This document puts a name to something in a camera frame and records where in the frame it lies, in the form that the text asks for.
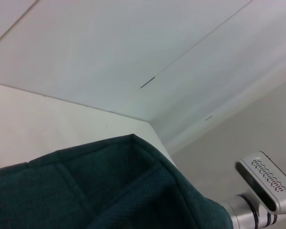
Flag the dark teal insulated lunch bag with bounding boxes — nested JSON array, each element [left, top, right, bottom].
[[0, 134, 235, 229]]

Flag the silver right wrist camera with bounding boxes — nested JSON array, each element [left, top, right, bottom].
[[235, 150, 286, 215]]

